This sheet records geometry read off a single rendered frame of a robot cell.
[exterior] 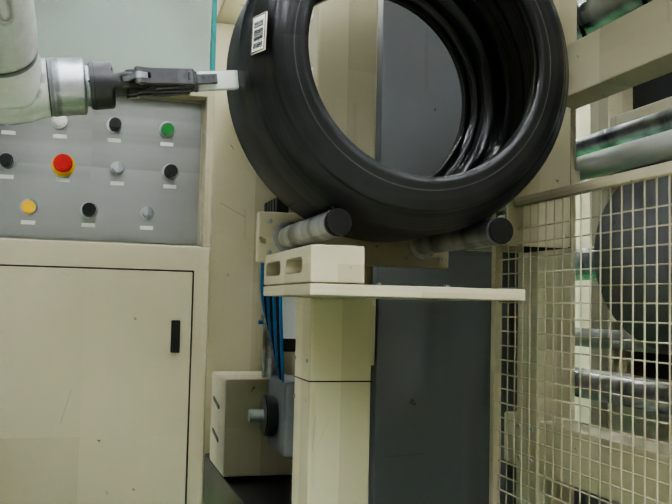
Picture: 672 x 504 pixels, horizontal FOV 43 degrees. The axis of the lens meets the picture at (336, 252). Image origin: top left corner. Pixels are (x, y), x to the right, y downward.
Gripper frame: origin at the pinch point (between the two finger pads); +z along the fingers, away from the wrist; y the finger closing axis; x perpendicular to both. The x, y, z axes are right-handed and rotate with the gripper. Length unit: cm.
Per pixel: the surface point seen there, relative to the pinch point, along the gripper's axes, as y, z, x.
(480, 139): 15, 54, 10
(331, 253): -11.3, 13.0, 30.3
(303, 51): -12.5, 11.7, -1.0
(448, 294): -11, 32, 39
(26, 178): 64, -34, 5
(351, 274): -11.3, 15.9, 33.9
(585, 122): 291, 262, -37
